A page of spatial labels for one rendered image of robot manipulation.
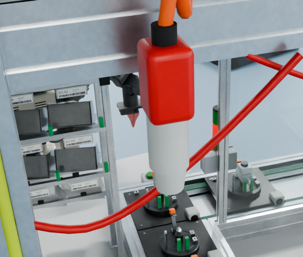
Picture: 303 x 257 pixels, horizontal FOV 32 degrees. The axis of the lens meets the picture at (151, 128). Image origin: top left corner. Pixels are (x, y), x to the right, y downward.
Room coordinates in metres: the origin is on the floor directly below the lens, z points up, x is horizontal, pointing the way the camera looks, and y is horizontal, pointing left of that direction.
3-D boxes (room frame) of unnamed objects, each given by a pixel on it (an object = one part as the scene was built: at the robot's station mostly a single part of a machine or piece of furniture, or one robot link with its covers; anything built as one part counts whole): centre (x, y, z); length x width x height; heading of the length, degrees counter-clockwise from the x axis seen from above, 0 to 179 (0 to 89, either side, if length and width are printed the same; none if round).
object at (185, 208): (1.64, -0.02, 1.01); 0.24 x 0.24 x 0.13; 13
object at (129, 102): (1.81, 0.07, 1.34); 0.10 x 0.07 x 0.07; 103
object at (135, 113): (1.81, 0.08, 1.27); 0.07 x 0.07 x 0.09; 13
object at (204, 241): (1.40, -0.07, 1.01); 0.24 x 0.24 x 0.13; 13
